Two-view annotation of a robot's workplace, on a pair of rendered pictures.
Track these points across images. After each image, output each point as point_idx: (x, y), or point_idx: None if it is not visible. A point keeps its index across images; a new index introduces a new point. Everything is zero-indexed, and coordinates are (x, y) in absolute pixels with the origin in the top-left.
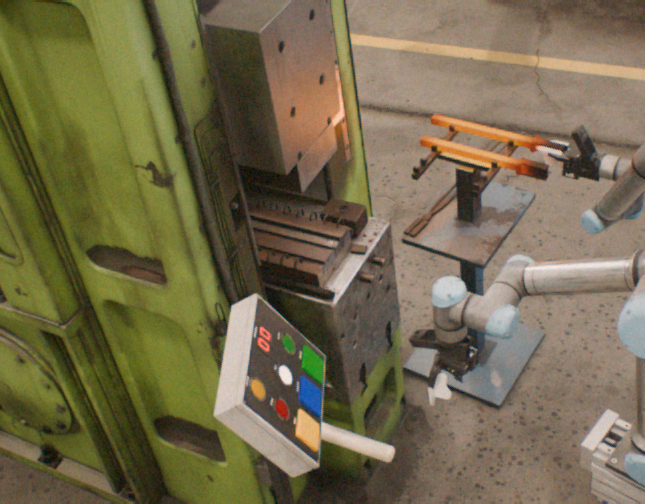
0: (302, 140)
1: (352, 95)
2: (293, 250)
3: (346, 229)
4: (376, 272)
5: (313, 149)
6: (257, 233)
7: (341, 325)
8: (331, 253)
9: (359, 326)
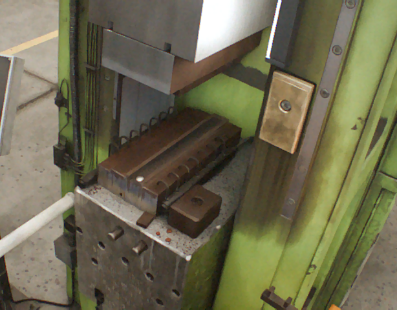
0: (118, 15)
1: (339, 171)
2: (139, 152)
3: (154, 192)
4: (145, 262)
5: (131, 44)
6: (178, 136)
7: (79, 219)
8: (123, 177)
9: (105, 260)
